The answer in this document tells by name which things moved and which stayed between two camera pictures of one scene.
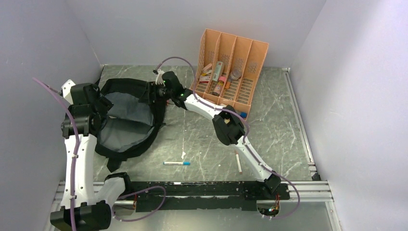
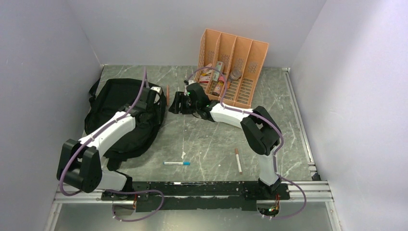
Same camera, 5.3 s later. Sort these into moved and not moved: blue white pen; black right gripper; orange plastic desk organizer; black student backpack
Moved: black right gripper
Not moved: orange plastic desk organizer; blue white pen; black student backpack
